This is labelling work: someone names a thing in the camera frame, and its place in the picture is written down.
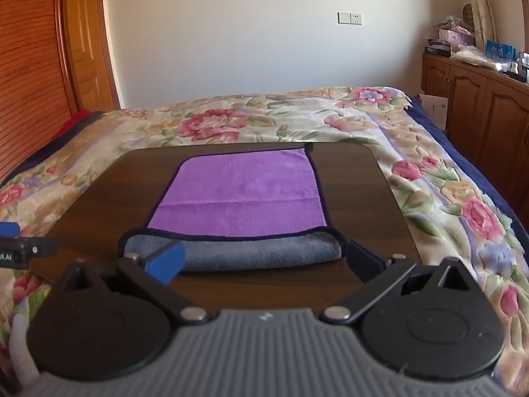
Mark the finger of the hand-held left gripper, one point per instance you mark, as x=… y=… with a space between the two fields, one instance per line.
x=29 y=250

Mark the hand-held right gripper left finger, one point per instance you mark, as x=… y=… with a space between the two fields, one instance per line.
x=169 y=262

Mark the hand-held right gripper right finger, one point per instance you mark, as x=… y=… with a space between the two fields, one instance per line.
x=363 y=262

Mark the grey towel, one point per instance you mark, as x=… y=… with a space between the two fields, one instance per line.
x=256 y=256

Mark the purple towel with dark trim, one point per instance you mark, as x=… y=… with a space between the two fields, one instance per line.
x=239 y=190

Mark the dark wooden tray table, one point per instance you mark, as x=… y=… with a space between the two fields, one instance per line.
x=363 y=182

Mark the red cloth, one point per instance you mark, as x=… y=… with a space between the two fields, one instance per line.
x=78 y=120

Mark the dark blue bed sheet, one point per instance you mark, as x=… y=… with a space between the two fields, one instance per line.
x=475 y=165

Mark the floral blanket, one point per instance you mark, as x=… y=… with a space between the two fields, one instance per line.
x=231 y=122

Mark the white cardboard box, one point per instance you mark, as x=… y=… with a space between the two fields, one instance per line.
x=434 y=109

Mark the louvred wooden wardrobe door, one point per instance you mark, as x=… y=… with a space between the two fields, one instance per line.
x=29 y=70

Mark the wooden cabinet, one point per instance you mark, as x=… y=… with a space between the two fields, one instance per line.
x=496 y=111

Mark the white plastic bag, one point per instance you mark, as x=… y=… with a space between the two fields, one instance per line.
x=471 y=56

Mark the pile of pink boxes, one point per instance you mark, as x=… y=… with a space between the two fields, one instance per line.
x=454 y=35

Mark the blue box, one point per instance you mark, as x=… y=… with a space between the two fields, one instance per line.
x=500 y=51

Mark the white wall switch plate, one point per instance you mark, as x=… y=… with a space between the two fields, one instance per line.
x=349 y=18

